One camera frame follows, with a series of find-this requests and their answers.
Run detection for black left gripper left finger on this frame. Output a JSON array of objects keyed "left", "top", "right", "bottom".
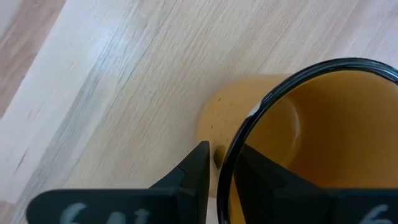
[{"left": 25, "top": 140, "right": 211, "bottom": 224}]

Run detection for yellow speckled mug black rim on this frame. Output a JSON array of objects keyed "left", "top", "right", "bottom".
[{"left": 195, "top": 57, "right": 398, "bottom": 224}]

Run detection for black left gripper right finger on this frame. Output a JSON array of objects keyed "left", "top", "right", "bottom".
[{"left": 233, "top": 142, "right": 398, "bottom": 224}]

